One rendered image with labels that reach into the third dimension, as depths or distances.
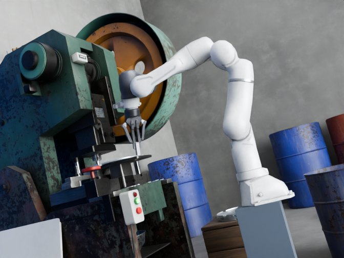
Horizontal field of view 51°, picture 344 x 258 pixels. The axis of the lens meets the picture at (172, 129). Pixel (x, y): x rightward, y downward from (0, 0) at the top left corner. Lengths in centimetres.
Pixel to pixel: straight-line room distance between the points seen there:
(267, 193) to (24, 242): 116
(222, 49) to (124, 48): 95
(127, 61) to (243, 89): 98
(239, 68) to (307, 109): 332
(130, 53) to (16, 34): 154
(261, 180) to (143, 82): 66
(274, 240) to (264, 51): 378
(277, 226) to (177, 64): 79
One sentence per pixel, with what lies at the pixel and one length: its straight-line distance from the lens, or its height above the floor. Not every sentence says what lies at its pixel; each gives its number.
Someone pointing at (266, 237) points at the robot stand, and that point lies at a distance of 153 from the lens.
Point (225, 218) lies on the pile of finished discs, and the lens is 203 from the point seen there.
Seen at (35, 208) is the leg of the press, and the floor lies 66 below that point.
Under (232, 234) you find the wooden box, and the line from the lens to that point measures 193.
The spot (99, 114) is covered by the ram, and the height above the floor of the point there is 105.
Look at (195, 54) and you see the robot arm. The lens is 163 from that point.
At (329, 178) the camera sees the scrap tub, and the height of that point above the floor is 44.
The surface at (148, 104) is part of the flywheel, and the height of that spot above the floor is 110.
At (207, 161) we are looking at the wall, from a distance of 518.
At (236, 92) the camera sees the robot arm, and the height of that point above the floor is 92.
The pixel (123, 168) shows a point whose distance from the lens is 181.
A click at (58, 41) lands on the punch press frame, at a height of 142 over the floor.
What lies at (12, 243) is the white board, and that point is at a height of 52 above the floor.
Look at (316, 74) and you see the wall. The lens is 489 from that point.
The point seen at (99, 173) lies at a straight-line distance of 186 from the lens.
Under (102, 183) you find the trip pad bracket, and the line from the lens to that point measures 153.
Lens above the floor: 62
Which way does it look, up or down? 8 degrees up
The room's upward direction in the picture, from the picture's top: 14 degrees counter-clockwise
